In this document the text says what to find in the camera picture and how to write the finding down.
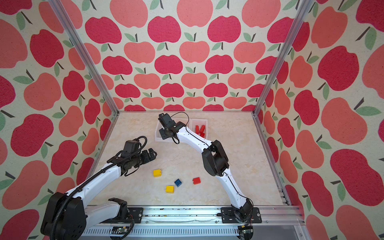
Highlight yellow lego brick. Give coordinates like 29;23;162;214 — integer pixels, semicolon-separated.
153;169;162;178
166;186;175;194

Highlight red long lego brick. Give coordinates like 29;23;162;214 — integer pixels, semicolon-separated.
199;125;206;138

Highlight yellow lego brick front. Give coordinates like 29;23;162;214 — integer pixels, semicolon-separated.
166;186;175;194

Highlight dark blue lego brick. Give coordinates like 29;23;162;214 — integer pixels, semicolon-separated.
175;179;182;187

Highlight red small lego brick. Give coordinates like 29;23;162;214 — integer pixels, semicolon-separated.
193;177;201;185

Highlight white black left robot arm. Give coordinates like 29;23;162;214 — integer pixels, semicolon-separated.
40;149;157;240

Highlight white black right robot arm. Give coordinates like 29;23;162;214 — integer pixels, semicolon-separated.
159;122;254;224

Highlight white left plastic bin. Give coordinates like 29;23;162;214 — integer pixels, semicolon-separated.
155;122;163;142

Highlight white middle plastic bin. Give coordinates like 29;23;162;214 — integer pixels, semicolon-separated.
173;118;189;132

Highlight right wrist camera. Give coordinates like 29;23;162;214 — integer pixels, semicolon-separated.
158;113;176;129

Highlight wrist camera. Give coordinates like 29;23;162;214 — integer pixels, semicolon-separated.
121;140;141;158
158;113;176;129

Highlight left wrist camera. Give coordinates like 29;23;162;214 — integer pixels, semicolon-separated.
121;140;141;158

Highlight left aluminium corner post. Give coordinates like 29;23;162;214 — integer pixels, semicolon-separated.
47;0;120;115

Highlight aluminium corner post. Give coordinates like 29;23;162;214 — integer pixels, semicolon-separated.
253;0;314;116
47;0;120;115

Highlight right aluminium corner post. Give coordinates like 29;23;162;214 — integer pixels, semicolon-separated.
253;0;314;116

